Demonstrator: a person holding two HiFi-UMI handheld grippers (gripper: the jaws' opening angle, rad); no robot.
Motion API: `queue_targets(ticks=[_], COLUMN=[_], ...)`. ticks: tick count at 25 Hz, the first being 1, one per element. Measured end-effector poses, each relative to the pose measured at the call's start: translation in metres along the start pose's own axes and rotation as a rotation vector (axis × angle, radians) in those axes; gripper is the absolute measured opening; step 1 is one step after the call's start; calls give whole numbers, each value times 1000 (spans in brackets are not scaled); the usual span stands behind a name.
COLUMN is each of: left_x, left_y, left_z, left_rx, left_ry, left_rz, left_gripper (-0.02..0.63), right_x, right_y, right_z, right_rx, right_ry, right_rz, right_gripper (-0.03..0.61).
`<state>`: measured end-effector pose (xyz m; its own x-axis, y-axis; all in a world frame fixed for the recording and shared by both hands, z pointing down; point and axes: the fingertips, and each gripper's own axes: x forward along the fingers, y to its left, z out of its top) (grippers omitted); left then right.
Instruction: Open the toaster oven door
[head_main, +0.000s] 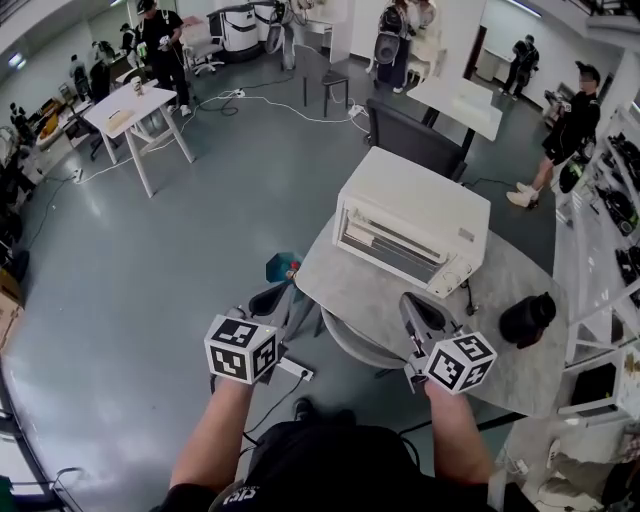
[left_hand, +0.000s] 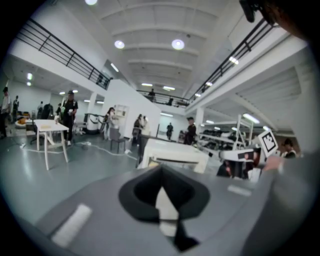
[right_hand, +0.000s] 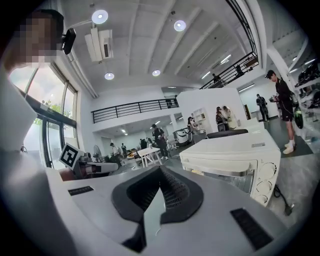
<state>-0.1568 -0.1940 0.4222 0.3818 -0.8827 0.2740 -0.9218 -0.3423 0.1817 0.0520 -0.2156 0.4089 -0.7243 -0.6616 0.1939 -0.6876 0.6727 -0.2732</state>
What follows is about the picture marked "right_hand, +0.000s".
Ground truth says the person's left forearm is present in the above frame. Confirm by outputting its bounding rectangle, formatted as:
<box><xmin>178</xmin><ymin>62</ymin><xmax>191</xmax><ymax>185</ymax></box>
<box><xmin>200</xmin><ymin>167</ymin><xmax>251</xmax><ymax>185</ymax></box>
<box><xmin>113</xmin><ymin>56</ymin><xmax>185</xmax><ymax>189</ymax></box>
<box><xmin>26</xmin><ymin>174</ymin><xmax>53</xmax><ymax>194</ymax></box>
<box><xmin>59</xmin><ymin>167</ymin><xmax>77</xmax><ymax>182</ymax></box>

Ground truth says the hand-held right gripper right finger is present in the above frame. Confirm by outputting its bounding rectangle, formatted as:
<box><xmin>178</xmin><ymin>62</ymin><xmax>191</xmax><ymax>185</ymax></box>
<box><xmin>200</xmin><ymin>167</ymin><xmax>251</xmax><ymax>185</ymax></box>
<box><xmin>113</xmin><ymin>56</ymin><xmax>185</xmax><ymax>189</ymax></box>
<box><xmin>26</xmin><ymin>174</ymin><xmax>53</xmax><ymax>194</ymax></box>
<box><xmin>146</xmin><ymin>165</ymin><xmax>288</xmax><ymax>256</ymax></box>

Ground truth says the black oven power cord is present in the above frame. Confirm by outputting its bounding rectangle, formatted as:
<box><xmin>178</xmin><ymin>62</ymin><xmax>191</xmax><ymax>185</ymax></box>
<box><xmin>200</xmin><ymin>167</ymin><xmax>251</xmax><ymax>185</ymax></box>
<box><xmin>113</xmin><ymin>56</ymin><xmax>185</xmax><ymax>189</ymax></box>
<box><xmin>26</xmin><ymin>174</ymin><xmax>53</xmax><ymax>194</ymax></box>
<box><xmin>273</xmin><ymin>184</ymin><xmax>296</xmax><ymax>217</ymax></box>

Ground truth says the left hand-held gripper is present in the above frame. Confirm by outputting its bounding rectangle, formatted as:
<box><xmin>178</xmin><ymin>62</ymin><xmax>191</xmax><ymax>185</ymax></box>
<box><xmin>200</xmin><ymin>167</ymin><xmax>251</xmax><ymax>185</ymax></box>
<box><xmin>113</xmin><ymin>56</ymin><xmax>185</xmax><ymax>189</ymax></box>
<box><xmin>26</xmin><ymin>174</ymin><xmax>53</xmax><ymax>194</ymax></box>
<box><xmin>59</xmin><ymin>142</ymin><xmax>120</xmax><ymax>180</ymax></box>

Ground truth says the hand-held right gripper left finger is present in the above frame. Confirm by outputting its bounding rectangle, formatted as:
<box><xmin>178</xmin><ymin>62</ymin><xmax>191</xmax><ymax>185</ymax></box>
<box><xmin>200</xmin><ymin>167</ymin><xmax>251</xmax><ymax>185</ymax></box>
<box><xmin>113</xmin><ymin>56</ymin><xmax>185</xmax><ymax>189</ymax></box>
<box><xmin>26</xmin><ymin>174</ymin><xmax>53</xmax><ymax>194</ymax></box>
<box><xmin>46</xmin><ymin>165</ymin><xmax>162</xmax><ymax>256</ymax></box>

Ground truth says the black mezzanine railing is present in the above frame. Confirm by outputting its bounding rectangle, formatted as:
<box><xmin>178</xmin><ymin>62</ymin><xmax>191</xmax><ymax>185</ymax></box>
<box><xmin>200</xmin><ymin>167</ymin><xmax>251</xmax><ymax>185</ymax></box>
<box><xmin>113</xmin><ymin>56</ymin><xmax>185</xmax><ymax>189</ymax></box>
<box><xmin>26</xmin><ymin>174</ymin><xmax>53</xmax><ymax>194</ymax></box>
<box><xmin>90</xmin><ymin>98</ymin><xmax>180</xmax><ymax>125</ymax></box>
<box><xmin>199</xmin><ymin>51</ymin><xmax>260</xmax><ymax>90</ymax></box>

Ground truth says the white shelf rack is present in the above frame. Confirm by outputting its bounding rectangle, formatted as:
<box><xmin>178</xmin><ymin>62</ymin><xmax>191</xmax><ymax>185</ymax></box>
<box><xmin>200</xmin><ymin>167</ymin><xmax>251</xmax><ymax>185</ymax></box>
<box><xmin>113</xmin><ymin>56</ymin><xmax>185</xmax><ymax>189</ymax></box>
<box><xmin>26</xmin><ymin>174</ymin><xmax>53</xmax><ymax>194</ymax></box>
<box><xmin>292</xmin><ymin>59</ymin><xmax>320</xmax><ymax>141</ymax></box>

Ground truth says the white machine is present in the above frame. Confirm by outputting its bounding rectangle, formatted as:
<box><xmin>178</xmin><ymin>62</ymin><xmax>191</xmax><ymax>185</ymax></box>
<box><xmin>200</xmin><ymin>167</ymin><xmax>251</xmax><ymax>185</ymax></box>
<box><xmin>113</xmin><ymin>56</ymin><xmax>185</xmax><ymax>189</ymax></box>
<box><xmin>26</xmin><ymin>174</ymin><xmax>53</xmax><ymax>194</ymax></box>
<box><xmin>174</xmin><ymin>126</ymin><xmax>194</xmax><ymax>146</ymax></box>

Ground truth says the floor fan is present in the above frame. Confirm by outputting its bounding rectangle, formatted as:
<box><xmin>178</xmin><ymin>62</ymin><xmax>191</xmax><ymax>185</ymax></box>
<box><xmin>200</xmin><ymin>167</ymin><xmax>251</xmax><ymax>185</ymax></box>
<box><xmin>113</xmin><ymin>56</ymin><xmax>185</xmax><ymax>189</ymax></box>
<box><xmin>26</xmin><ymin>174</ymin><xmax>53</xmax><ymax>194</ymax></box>
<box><xmin>92</xmin><ymin>144</ymin><xmax>102</xmax><ymax>164</ymax></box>

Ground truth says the person's head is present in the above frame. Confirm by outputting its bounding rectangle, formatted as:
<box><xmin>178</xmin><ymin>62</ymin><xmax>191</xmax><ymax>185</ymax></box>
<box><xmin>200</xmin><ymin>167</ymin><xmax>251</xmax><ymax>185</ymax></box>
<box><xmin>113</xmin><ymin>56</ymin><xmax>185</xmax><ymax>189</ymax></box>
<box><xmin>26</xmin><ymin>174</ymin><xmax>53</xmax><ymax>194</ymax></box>
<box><xmin>4</xmin><ymin>9</ymin><xmax>65</xmax><ymax>72</ymax></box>

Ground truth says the white toaster oven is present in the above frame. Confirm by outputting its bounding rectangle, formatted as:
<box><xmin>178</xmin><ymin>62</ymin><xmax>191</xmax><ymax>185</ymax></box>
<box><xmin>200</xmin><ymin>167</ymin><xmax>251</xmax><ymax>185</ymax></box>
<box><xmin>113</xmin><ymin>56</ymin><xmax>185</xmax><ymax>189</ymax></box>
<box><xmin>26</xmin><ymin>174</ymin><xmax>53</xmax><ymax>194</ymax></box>
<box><xmin>179</xmin><ymin>128</ymin><xmax>282</xmax><ymax>208</ymax></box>

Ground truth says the white ceiling air conditioner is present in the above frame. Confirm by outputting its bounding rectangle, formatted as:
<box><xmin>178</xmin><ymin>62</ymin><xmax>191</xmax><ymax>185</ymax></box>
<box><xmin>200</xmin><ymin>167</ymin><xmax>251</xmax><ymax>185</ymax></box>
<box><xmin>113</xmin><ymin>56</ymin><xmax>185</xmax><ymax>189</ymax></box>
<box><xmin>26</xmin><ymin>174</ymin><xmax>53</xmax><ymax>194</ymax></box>
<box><xmin>84</xmin><ymin>25</ymin><xmax>115</xmax><ymax>64</ymax></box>

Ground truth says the black head camera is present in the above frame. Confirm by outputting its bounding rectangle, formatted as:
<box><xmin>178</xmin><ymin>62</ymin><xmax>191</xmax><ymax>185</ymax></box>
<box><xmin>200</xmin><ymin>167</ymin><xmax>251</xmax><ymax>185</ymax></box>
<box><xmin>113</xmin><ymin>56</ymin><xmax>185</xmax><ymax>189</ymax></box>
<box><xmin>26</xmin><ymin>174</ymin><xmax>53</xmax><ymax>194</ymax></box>
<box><xmin>61</xmin><ymin>27</ymin><xmax>77</xmax><ymax>56</ymax></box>

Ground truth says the white wooden table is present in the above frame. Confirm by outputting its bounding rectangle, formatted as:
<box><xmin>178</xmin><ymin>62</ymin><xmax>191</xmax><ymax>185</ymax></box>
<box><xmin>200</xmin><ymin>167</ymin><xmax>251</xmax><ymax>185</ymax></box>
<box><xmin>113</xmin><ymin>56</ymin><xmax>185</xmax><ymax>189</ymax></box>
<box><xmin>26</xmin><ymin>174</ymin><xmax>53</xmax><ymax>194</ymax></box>
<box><xmin>136</xmin><ymin>147</ymin><xmax>162</xmax><ymax>169</ymax></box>

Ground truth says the large glass window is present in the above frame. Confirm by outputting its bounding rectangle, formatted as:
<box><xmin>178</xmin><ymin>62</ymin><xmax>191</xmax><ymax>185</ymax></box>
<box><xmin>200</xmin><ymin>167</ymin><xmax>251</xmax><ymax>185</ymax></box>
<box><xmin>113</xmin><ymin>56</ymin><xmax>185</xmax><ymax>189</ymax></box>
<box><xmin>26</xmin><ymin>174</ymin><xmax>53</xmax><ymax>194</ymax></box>
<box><xmin>9</xmin><ymin>61</ymin><xmax>80</xmax><ymax>169</ymax></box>

